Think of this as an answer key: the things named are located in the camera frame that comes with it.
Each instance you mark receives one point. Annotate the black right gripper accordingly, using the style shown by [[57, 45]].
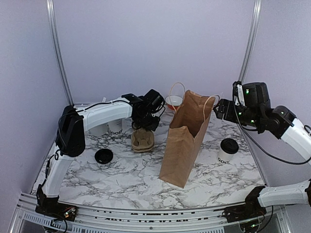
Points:
[[228, 116]]

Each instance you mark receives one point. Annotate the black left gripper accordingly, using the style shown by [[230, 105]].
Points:
[[152, 126]]

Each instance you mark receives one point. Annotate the brown paper takeout bag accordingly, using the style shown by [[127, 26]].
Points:
[[186, 132]]

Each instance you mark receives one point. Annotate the brown cardboard cup carrier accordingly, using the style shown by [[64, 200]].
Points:
[[142, 140]]

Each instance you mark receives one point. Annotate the white paper cups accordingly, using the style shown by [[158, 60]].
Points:
[[115, 127]]

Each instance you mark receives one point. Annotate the single white paper cup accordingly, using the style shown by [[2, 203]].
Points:
[[224, 157]]

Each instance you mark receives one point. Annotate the black plastic cup lid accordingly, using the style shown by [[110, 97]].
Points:
[[103, 156]]

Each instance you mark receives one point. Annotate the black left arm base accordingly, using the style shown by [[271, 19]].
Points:
[[51, 206]]

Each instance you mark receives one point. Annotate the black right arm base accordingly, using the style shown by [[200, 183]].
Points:
[[250, 209]]

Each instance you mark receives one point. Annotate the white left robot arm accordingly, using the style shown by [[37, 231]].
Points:
[[75, 121]]

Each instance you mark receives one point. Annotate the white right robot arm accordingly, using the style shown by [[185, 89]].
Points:
[[288, 188]]

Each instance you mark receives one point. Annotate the orange white bowl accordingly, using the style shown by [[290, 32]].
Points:
[[173, 102]]

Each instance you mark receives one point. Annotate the white ribbed stirrer canister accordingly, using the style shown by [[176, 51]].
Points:
[[99, 130]]

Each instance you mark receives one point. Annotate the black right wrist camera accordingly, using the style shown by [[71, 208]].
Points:
[[238, 94]]

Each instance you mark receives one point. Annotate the front aluminium frame rail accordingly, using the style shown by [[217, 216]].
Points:
[[108, 220]]

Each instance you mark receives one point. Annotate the right rear aluminium post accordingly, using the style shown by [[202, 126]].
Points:
[[251, 39]]

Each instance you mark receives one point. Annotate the aluminium post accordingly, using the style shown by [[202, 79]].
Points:
[[251, 39], [57, 50]]

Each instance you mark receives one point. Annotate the left rear aluminium post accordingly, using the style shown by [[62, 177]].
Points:
[[57, 50]]

